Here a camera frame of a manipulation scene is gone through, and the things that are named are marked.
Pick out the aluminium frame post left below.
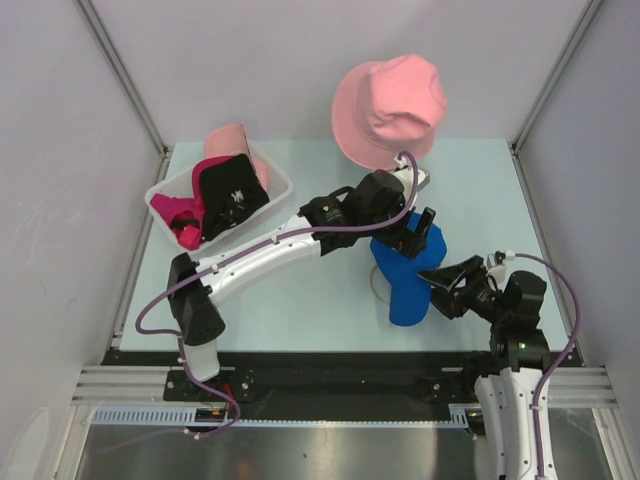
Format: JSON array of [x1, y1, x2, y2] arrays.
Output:
[[73, 0, 169, 158]]

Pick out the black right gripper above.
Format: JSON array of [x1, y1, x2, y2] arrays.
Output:
[[417, 254, 510, 323]]

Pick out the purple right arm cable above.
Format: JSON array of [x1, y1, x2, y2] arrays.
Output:
[[504, 252, 581, 480]]

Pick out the magenta hat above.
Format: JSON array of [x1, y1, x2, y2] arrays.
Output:
[[145, 155, 232, 252]]

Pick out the white cable duct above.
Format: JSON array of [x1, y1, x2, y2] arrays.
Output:
[[92, 403, 481, 429]]

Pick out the light pink bucket hat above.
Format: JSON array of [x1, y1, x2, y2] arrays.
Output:
[[331, 54, 448, 170]]

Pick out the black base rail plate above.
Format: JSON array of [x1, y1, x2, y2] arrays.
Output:
[[102, 349, 581, 421]]

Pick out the blue baseball cap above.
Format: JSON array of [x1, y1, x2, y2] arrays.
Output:
[[370, 224, 447, 327]]

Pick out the light pink cap in basket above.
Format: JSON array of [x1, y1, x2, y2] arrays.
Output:
[[204, 123, 269, 190]]

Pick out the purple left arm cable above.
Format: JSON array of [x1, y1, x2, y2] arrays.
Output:
[[135, 152, 419, 441]]

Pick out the black baseball cap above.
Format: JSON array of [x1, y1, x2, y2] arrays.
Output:
[[199, 154, 269, 241]]

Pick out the aluminium frame post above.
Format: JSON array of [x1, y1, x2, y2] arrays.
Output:
[[512, 0, 606, 151], [73, 0, 169, 158]]

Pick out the aluminium frame post right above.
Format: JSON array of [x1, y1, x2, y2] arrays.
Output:
[[512, 0, 606, 151]]

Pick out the gold wire sphere stand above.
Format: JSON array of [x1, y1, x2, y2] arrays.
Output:
[[369, 265, 391, 306]]

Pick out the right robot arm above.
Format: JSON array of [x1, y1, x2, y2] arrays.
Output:
[[419, 253, 557, 479]]

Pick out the white plastic basket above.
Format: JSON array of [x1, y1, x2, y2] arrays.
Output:
[[144, 147, 293, 256]]

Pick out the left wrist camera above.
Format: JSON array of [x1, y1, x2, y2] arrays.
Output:
[[392, 154, 430, 197]]

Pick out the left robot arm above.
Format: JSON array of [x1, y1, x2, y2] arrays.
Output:
[[168, 167, 435, 400]]

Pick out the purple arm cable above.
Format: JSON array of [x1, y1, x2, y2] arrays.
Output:
[[504, 252, 581, 480], [135, 152, 419, 441]]

